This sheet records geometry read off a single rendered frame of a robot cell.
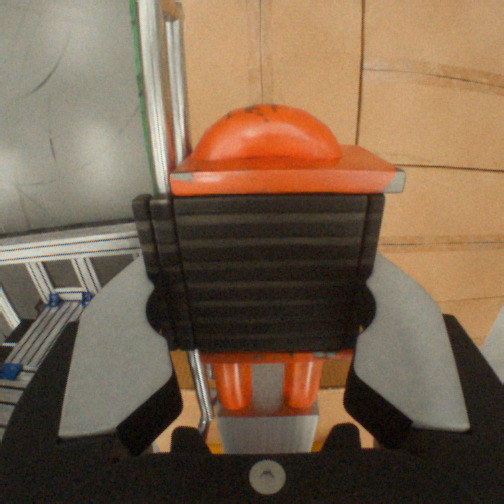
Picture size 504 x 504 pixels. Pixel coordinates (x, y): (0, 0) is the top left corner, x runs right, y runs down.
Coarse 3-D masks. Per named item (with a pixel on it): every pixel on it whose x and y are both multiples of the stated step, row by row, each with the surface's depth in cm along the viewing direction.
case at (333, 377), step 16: (176, 352) 44; (176, 368) 41; (336, 368) 40; (192, 384) 39; (320, 384) 38; (336, 384) 38; (192, 400) 39; (320, 400) 39; (336, 400) 39; (192, 416) 41; (320, 416) 41; (336, 416) 41; (208, 432) 43; (320, 432) 43; (368, 432) 44; (160, 448) 47
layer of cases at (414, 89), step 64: (192, 0) 47; (256, 0) 47; (320, 0) 47; (384, 0) 46; (448, 0) 45; (192, 64) 53; (256, 64) 53; (320, 64) 53; (384, 64) 52; (448, 64) 51; (192, 128) 59; (384, 128) 59; (448, 128) 58; (448, 192) 65; (448, 256) 74
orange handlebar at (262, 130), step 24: (240, 120) 10; (264, 120) 9; (288, 120) 9; (312, 120) 10; (216, 144) 10; (240, 144) 10; (264, 144) 10; (288, 144) 10; (312, 144) 10; (336, 144) 10; (216, 384) 16; (240, 384) 16; (288, 384) 16; (312, 384) 16; (240, 408) 17
